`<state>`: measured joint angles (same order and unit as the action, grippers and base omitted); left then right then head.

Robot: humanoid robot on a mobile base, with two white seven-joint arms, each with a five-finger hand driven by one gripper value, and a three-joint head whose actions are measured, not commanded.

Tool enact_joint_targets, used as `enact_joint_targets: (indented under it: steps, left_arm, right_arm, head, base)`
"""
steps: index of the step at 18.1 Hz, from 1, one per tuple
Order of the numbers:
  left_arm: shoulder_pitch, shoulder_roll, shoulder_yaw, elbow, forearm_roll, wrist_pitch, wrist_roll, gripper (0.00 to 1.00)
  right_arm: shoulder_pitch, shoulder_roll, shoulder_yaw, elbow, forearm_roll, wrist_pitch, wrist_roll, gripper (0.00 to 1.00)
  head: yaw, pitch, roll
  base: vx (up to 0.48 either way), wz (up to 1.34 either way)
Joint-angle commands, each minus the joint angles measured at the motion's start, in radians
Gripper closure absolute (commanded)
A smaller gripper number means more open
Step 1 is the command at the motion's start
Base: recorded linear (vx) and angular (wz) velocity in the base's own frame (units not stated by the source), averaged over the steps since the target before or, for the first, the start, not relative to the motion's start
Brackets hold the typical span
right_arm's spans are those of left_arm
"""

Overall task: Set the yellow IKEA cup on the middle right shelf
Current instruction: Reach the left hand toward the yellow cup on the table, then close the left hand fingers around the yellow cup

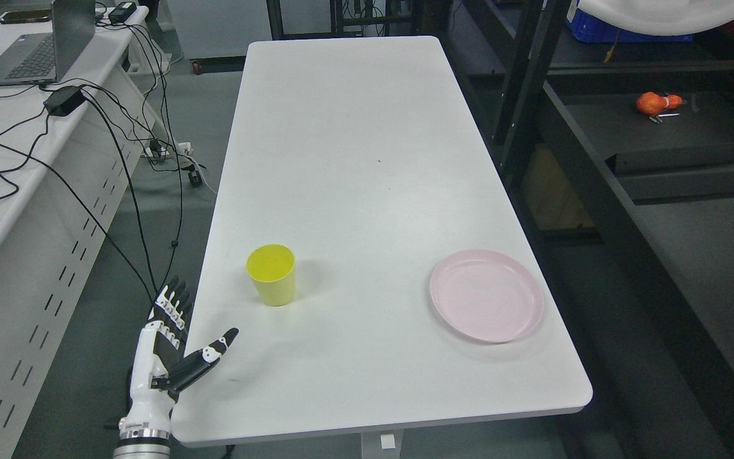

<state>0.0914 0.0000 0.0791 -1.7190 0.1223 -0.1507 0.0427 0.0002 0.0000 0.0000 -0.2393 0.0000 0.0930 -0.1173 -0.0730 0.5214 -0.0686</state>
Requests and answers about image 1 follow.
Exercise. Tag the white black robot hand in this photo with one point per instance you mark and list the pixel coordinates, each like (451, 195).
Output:
(162, 369)

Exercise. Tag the yellow plastic cup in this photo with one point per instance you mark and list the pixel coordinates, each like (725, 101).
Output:
(271, 268)

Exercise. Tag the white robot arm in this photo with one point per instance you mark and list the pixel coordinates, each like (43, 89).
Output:
(143, 447)

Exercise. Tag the dark metal shelf rack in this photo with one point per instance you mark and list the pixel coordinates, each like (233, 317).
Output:
(632, 216)

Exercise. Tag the white power strip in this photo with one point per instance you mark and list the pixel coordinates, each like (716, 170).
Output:
(161, 151)

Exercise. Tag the white side desk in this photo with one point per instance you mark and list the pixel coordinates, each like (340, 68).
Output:
(64, 179)

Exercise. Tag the black power adapter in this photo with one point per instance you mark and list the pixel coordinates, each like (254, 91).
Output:
(63, 101)

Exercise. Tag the white table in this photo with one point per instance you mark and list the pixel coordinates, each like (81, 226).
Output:
(361, 156)

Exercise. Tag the pink plastic plate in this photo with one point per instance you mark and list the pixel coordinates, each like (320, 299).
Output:
(486, 296)

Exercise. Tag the grey laptop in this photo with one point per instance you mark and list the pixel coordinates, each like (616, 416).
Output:
(46, 58)

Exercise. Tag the black smartphone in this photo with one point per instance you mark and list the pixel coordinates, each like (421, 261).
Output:
(26, 16)

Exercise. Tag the orange toy object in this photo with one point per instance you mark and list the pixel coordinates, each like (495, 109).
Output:
(652, 104)

